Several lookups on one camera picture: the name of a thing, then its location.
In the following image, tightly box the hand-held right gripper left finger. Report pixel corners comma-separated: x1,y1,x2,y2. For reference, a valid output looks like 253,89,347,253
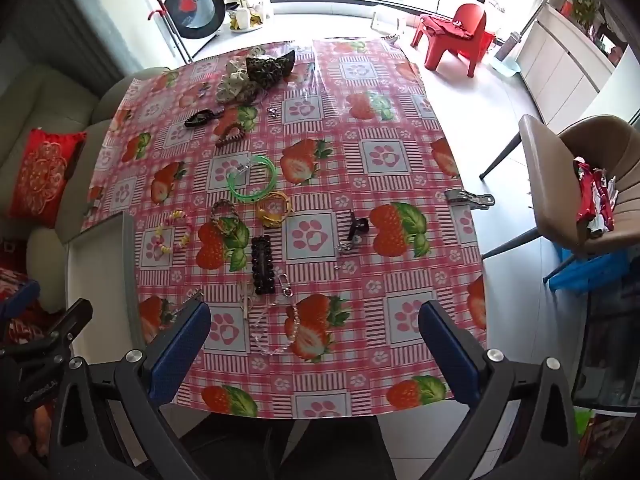
47,299,212,480

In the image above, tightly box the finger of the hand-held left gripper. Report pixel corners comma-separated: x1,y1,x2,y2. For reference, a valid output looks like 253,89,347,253
0,280,42,318
46,298,96,357

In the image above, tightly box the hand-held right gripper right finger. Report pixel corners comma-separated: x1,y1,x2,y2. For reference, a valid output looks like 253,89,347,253
415,299,586,480

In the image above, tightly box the white shallow box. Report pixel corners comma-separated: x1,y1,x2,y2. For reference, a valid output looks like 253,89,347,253
65,211,137,356

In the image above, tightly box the pink yellow bead bracelet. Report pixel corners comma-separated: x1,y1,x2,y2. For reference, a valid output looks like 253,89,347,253
154,210,193,257

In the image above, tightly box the brown braided bracelet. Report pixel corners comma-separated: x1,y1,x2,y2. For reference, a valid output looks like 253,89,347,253
210,200,241,233

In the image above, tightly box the silver pearl earring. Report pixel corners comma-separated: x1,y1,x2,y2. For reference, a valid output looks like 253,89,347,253
334,240,357,268

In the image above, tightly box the yellow cord bracelet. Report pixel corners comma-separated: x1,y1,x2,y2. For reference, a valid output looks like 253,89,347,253
256,194,293,228

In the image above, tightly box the black hair claw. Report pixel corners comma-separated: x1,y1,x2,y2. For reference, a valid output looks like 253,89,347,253
347,212,371,238

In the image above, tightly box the green plastic bangle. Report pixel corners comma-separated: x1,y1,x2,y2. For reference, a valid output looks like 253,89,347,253
226,155,277,203

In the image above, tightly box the red printed blanket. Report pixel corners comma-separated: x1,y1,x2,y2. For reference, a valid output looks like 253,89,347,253
0,237,56,351

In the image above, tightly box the black beaded barrette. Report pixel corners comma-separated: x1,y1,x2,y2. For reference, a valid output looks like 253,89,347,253
250,235,277,295

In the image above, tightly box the red embroidered cushion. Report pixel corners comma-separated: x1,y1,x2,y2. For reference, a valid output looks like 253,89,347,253
7,127,88,228

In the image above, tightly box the black glass cabinet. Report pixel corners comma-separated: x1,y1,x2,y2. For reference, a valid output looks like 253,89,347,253
570,285,640,411

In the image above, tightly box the blue plastic bin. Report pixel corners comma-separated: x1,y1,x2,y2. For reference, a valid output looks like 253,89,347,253
547,250,626,293

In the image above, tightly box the beige sofa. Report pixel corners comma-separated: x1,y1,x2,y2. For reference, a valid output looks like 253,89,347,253
0,62,171,311

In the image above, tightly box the strawberry paw print tablecloth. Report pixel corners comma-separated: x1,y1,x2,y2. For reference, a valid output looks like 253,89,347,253
80,37,488,418

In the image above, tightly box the red white cloth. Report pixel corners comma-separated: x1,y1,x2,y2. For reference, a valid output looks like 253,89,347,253
572,157,621,238

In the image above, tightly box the beige upholstered chair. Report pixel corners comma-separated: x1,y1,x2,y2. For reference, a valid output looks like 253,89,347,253
479,114,640,281

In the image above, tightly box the brown claw clip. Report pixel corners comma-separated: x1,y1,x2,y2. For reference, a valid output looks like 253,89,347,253
215,124,248,148

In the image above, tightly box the black hair clip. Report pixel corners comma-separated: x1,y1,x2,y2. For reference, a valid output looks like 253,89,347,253
184,109,223,128

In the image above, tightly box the cream floral scrunchie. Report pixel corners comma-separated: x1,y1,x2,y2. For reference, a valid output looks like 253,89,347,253
216,57,261,106

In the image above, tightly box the light blue basin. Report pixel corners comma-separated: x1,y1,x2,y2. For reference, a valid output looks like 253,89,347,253
492,55,521,78

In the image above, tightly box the leopard print scrunchie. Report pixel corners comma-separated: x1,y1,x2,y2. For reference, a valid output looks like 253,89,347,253
245,50,297,86

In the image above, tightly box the white cabinet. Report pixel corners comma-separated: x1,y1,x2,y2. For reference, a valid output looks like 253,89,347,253
517,2,640,126

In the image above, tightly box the white washing machine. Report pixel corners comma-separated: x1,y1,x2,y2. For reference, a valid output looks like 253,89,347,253
136,0,233,61

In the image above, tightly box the red plastic chair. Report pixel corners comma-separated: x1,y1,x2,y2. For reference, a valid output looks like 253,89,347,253
411,2,496,78

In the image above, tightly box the rack of kitchenware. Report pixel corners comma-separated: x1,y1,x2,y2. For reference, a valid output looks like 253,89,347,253
225,0,273,33

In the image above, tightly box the potted plant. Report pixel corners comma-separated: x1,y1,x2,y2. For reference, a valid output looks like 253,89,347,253
557,0,601,26

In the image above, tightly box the clear bead bracelet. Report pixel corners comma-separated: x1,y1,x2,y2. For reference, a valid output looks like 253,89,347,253
250,300,301,358

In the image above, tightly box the red handled mop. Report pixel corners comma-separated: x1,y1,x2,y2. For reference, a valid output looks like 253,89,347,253
147,0,193,63

